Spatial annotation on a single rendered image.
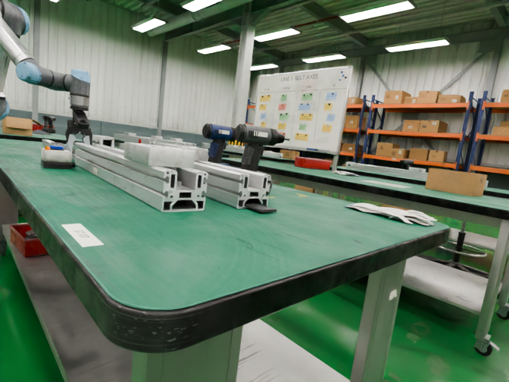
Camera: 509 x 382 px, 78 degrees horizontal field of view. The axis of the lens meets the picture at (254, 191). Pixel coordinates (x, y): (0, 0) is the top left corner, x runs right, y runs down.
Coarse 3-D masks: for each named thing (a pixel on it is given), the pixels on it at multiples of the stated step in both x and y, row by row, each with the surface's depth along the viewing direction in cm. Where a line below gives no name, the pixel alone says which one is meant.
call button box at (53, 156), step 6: (42, 150) 105; (48, 150) 104; (54, 150) 105; (60, 150) 107; (66, 150) 111; (42, 156) 105; (48, 156) 104; (54, 156) 105; (60, 156) 106; (66, 156) 107; (42, 162) 105; (48, 162) 104; (54, 162) 105; (60, 162) 107; (66, 162) 108; (72, 162) 112; (60, 168) 107; (66, 168) 108
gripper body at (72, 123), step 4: (72, 108) 136; (76, 108) 135; (80, 108) 136; (84, 108) 137; (88, 108) 140; (68, 120) 139; (72, 120) 142; (68, 124) 140; (72, 124) 136; (76, 124) 136; (72, 128) 136; (76, 132) 137; (80, 132) 138; (84, 132) 139
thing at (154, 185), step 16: (80, 144) 116; (80, 160) 116; (96, 160) 100; (112, 160) 91; (128, 160) 78; (112, 176) 87; (128, 176) 78; (144, 176) 70; (160, 176) 64; (176, 176) 64; (192, 176) 68; (128, 192) 78; (144, 192) 70; (160, 192) 67; (176, 192) 65; (192, 192) 67; (160, 208) 64; (176, 208) 66; (192, 208) 68
